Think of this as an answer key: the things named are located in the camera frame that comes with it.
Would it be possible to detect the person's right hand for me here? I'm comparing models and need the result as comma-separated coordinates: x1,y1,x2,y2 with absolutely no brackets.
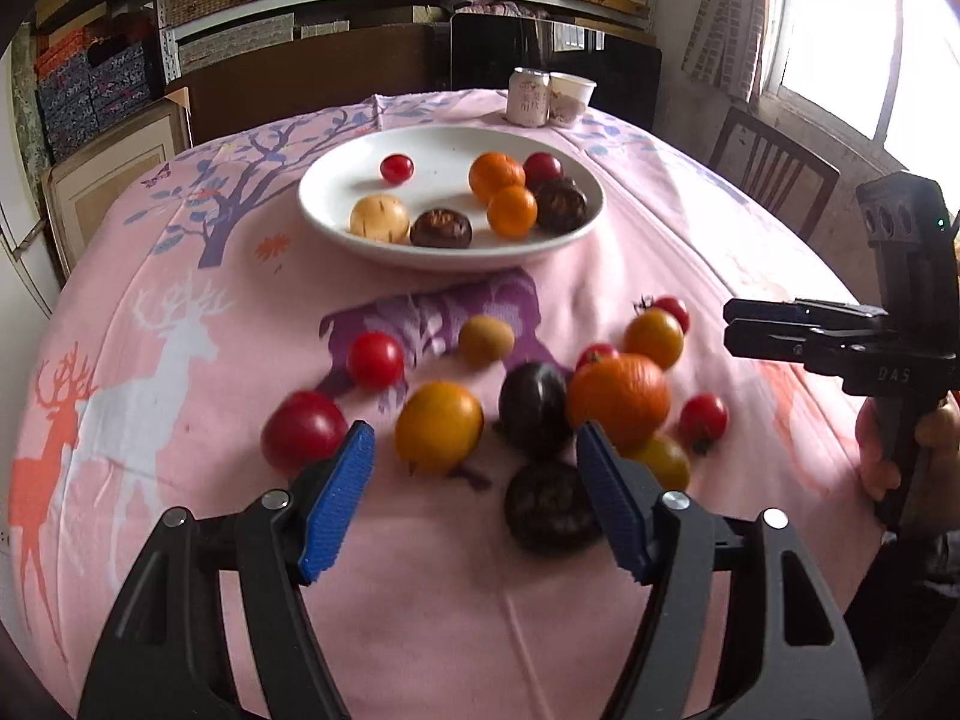
855,391,960,502

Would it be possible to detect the white plate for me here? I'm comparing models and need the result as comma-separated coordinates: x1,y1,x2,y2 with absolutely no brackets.
298,125,605,272

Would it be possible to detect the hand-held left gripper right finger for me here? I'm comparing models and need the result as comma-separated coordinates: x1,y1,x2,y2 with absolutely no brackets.
575,420,875,720

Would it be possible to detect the dark wooden cabinet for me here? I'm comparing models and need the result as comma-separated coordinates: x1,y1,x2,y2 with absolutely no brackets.
165,13,664,147

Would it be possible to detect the large dark water chestnut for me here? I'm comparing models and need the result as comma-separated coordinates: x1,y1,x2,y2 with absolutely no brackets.
503,459,605,554

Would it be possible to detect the wooden picture frame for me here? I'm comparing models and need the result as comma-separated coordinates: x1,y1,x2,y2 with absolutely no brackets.
41,88,194,280

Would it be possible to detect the brown longan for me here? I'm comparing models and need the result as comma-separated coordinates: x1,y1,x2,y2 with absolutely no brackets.
458,316,516,367

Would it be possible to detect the pale drink can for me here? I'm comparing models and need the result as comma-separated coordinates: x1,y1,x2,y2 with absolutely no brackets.
505,67,553,128

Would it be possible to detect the peeled pale water chestnut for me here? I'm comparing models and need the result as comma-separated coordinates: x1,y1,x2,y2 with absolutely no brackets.
349,193,411,244

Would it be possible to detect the large red tomato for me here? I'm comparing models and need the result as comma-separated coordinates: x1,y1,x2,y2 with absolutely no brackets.
260,390,350,477

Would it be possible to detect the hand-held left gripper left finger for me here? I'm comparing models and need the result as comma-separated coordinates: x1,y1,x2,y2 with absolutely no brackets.
77,420,377,720

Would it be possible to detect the yellow-orange tomato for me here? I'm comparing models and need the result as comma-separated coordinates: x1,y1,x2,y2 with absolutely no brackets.
394,381,485,476

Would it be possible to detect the small yellow tomato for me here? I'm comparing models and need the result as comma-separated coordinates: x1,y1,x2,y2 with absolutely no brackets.
628,433,692,494

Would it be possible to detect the stack of blue patterned boxes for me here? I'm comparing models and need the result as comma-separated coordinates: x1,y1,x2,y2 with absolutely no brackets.
34,26,162,164

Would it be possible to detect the dark purple plum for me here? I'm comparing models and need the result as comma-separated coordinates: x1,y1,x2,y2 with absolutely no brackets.
497,361,577,458

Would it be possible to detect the dark wooden chair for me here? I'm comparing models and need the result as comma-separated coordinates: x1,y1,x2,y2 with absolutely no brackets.
708,105,841,242

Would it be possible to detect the pink deer-print tablecloth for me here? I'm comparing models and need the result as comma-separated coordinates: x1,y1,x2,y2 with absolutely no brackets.
7,88,886,720

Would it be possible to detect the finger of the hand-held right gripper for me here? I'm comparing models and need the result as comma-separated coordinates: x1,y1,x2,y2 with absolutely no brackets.
723,298,887,332
723,319,887,374

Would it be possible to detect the large orange mandarin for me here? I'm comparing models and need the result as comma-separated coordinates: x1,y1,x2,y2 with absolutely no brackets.
567,353,672,452

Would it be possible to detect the orange tomato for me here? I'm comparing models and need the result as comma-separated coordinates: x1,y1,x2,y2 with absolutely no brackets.
624,308,685,371

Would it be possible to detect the white paper cup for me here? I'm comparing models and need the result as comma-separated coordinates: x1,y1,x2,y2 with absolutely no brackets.
548,72,598,128

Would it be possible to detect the red cherry tomato with stem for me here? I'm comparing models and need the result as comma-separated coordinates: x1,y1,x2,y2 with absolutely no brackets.
636,295,692,335

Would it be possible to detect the window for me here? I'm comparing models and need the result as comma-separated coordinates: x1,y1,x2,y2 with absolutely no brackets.
761,0,960,166

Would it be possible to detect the patterned curtain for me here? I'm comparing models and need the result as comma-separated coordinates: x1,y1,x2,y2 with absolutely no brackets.
681,0,775,102

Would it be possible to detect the person's right forearm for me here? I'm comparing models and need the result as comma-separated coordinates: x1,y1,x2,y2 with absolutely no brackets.
844,529,960,691

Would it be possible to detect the small orange mandarin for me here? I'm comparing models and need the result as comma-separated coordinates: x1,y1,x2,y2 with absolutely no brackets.
487,185,539,239

